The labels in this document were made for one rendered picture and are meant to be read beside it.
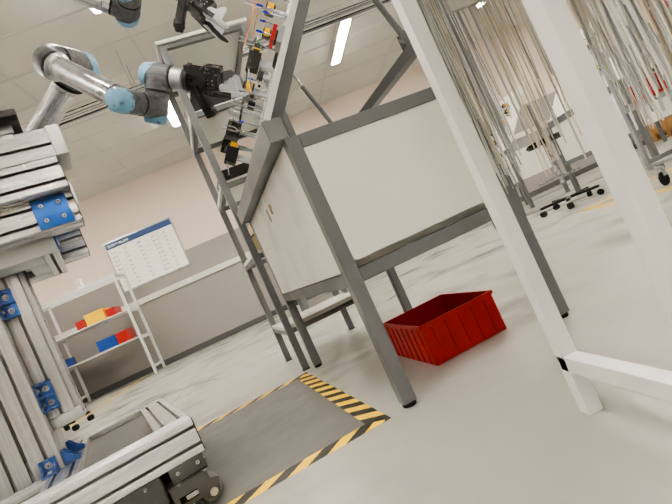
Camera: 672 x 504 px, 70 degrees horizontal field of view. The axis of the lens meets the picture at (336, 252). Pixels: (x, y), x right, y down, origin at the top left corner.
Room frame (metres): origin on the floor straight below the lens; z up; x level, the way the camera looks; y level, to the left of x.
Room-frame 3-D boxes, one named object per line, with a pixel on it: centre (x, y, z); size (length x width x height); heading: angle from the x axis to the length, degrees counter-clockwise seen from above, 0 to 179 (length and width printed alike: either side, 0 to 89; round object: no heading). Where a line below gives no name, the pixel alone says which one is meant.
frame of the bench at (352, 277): (1.95, -0.12, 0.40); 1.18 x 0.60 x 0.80; 17
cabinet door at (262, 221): (2.13, 0.24, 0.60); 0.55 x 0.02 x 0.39; 17
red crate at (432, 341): (1.77, -0.23, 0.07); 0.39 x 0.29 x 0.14; 14
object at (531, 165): (7.14, -2.95, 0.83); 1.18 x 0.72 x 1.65; 6
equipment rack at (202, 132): (2.81, 0.25, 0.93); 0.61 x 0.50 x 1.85; 17
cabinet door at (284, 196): (1.61, 0.09, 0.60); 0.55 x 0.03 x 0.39; 17
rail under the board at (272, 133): (1.86, 0.18, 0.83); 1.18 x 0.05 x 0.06; 17
